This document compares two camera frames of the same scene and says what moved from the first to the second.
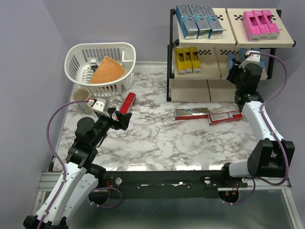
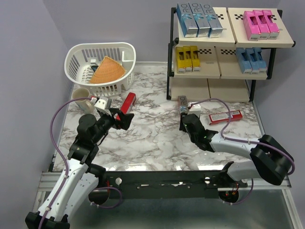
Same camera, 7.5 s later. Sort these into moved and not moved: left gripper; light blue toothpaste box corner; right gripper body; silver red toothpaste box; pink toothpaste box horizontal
Moved: silver red toothpaste box; right gripper body; light blue toothpaste box corner
Not moved: left gripper; pink toothpaste box horizontal
